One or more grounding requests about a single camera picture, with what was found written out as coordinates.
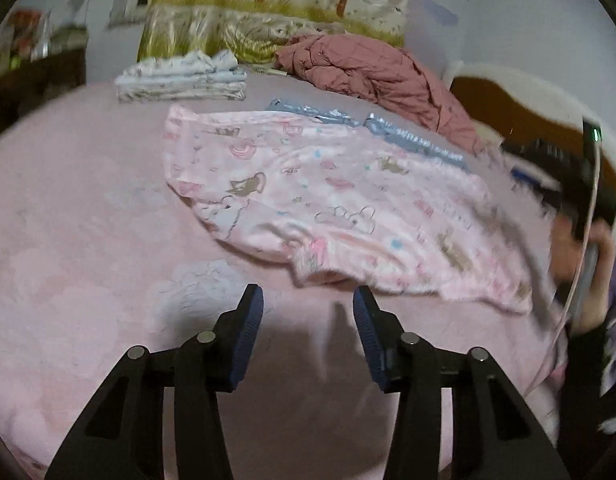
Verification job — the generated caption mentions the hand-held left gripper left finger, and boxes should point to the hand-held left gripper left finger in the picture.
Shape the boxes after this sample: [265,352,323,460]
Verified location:
[45,284,265,480]

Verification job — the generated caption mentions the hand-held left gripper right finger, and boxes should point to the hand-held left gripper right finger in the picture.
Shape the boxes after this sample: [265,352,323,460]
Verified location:
[353,286,571,480]

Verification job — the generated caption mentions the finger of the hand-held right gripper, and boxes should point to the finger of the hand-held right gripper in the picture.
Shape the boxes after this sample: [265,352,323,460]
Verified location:
[502,139,563,196]

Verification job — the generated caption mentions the pink printed pants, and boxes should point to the pink printed pants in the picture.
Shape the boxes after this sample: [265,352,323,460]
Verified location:
[162,104,534,316]

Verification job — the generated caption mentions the person's right forearm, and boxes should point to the person's right forearm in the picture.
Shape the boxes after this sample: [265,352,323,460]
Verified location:
[558,317,611,461]

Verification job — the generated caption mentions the person's right hand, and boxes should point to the person's right hand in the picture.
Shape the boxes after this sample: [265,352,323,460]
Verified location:
[550,215,616,333]

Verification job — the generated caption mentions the white and wooden headboard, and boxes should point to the white and wooden headboard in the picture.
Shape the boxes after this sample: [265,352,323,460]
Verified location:
[445,60,616,196]

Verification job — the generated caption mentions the blue satin garment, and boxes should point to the blue satin garment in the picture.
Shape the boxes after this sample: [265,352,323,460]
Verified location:
[267,97,469,173]

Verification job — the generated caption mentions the dusty pink quilted blanket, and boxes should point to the dusty pink quilted blanket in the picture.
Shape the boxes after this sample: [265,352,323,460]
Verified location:
[273,32,488,156]

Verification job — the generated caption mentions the white cartoon-print folded garment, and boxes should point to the white cartoon-print folded garment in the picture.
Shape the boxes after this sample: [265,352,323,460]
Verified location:
[115,71,247,92]

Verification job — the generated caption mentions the cream kitty-print folded garment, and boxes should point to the cream kitty-print folded garment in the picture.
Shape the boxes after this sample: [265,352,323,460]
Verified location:
[119,50,239,81]

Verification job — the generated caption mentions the tree-print satin curtain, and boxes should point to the tree-print satin curtain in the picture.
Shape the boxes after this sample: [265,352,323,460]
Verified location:
[138,0,419,63]

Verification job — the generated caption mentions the dark wooden desk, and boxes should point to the dark wooden desk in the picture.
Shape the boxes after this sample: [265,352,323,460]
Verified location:
[0,47,87,131]

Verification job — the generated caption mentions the stack of books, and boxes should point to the stack of books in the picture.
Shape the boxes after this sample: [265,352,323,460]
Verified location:
[50,27,89,51]

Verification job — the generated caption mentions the red box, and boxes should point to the red box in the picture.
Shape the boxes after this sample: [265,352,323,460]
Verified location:
[8,10,44,36]

